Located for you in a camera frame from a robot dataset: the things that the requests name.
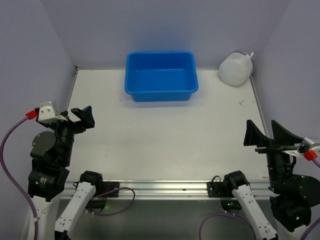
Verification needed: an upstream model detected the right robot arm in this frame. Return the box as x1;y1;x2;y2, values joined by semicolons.
223;119;320;240

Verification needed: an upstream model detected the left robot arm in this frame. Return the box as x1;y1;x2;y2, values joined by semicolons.
27;102;103;240

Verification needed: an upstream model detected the blue plastic tub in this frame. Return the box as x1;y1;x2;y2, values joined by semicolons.
124;51;199;102

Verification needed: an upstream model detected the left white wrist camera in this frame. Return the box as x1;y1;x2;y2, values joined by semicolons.
37;101;58;124

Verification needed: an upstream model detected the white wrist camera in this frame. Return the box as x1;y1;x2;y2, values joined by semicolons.
37;101;58;124
284;137;320;161

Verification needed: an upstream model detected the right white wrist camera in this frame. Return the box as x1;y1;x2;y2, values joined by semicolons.
284;137;320;161

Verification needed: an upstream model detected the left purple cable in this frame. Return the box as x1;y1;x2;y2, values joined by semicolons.
0;111;41;240

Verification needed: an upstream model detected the purple cable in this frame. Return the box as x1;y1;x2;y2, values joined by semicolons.
0;111;41;240
199;159;320;240

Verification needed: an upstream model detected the aluminium mounting rail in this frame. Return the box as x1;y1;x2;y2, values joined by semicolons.
61;179;276;201

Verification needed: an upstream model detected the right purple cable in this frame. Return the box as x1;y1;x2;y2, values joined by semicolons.
199;159;320;240

